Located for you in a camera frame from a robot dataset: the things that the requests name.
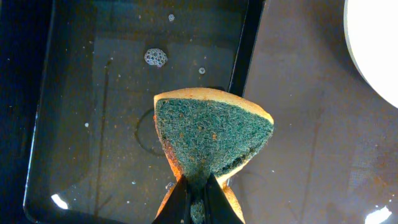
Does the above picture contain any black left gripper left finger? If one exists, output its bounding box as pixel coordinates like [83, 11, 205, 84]
[152, 176, 190, 224]

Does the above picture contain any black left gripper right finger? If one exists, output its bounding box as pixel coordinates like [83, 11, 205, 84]
[204, 174, 243, 224]

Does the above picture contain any orange green scrub sponge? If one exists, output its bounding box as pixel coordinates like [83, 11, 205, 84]
[154, 88, 274, 223]

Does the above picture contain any white plate with ketchup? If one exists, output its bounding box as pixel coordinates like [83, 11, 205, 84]
[343, 0, 397, 108]

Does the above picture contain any black water basin tray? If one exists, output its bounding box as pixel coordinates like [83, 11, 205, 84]
[1, 1, 265, 223]

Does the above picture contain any brown serving tray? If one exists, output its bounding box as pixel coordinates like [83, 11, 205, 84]
[232, 0, 397, 223]

